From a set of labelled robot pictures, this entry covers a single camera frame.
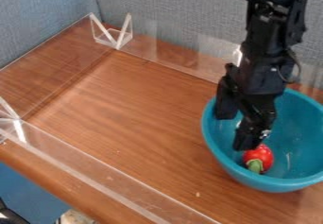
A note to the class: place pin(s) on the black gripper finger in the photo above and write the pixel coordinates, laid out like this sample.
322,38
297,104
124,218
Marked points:
252,133
226,108

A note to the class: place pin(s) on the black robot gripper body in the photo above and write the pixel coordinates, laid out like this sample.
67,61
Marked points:
257,81

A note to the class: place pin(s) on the red toy strawberry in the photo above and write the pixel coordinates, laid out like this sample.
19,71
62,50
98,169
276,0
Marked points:
258,159

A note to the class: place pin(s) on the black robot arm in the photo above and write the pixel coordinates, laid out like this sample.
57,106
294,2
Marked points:
276,26

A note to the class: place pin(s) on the blue plastic bowl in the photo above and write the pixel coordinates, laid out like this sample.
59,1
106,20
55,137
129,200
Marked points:
296,142

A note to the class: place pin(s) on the clear acrylic back barrier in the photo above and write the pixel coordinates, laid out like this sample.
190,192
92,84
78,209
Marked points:
192,62

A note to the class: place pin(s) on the clear acrylic barrier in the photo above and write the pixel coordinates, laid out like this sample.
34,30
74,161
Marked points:
43,156
192,62

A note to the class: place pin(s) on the clear acrylic front barrier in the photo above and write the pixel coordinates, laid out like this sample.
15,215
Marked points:
43,156

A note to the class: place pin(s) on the clear acrylic corner bracket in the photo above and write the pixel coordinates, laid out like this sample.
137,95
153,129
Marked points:
110,36

